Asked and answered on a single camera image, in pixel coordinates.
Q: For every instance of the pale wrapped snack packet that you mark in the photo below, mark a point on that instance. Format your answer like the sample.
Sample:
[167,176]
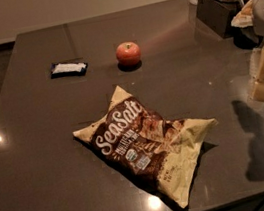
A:
[244,17]

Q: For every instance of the sea salt chips bag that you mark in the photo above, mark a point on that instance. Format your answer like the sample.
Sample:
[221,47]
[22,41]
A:
[162,153]

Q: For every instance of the red apple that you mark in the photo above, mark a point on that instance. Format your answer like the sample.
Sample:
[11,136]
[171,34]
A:
[128,54]

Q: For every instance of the dark brown box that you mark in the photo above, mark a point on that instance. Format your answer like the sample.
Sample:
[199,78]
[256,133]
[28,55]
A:
[217,16]

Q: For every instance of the dark blue snack packet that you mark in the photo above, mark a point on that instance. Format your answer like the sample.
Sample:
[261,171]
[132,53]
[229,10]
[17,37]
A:
[59,70]

